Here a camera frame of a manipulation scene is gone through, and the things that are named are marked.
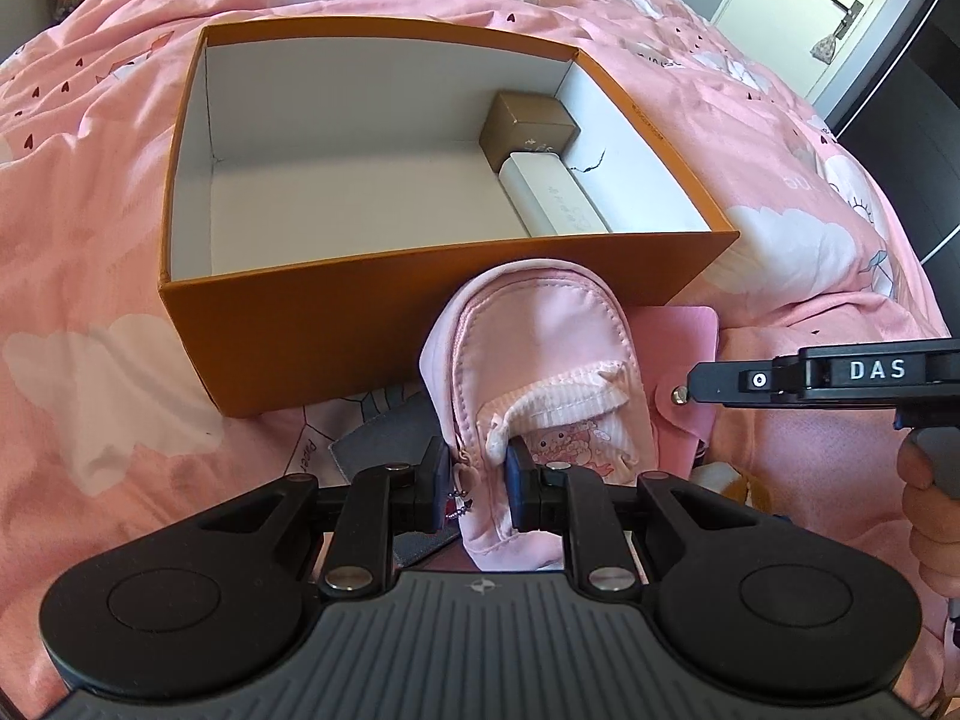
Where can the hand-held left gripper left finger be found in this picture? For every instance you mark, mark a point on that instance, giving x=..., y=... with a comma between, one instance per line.
x=439, y=491

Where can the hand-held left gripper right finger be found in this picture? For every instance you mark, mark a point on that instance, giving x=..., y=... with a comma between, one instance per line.
x=517, y=487

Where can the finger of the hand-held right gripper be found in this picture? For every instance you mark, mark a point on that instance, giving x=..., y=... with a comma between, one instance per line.
x=720, y=382

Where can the pink snap card wallet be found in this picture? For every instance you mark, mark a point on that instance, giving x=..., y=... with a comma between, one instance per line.
x=675, y=337

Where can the brown white plush dog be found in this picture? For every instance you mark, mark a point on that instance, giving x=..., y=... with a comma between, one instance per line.
x=742, y=491

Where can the pink mini backpack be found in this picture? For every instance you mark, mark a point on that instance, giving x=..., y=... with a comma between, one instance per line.
x=525, y=345

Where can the orange cardboard box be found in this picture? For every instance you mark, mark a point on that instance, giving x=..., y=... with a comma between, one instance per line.
x=300, y=330

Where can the white glasses case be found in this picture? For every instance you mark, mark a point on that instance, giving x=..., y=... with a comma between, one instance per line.
x=547, y=195

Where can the dark gold small box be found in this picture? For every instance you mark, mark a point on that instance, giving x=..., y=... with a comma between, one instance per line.
x=525, y=120

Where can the person's right hand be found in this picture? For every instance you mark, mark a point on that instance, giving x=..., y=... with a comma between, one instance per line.
x=926, y=532

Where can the small hanging pouch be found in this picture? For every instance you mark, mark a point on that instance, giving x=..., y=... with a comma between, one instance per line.
x=823, y=49

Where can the white door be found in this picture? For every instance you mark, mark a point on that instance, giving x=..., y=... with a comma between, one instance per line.
x=780, y=0

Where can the pink printed duvet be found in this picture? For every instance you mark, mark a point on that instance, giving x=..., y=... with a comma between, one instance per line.
x=90, y=240

